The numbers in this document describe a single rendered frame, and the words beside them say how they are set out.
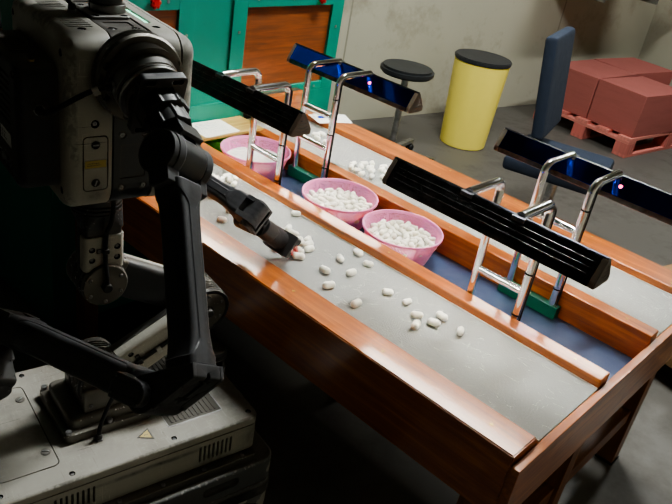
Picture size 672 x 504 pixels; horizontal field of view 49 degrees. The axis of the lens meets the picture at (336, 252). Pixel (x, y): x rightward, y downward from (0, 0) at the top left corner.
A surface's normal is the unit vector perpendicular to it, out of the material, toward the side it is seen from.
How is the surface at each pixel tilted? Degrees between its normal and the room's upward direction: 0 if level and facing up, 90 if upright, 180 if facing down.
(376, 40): 90
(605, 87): 90
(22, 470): 0
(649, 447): 0
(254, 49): 90
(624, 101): 90
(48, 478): 1
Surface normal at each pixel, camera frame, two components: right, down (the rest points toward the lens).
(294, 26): 0.72, 0.43
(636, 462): 0.16, -0.87
